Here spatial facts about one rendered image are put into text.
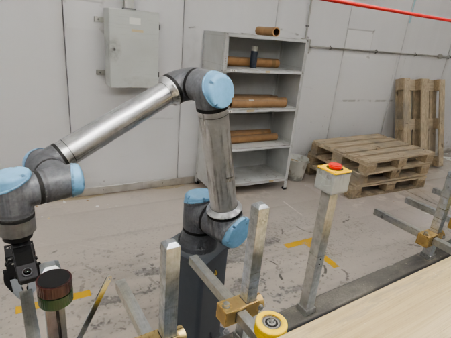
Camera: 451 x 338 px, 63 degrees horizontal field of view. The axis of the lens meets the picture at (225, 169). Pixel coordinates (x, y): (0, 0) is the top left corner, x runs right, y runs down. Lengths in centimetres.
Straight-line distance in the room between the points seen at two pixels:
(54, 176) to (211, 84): 55
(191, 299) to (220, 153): 78
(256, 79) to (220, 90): 273
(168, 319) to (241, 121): 318
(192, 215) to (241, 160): 255
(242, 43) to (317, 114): 137
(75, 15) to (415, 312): 300
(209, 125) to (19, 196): 63
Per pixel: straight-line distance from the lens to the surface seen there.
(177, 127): 367
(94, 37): 335
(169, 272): 88
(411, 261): 181
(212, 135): 130
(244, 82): 388
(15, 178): 100
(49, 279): 75
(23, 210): 103
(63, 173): 105
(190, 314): 187
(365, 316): 109
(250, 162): 419
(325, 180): 108
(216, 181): 139
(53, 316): 84
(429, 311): 120
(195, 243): 169
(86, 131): 120
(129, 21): 317
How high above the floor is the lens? 156
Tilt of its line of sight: 21 degrees down
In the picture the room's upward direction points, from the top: 5 degrees clockwise
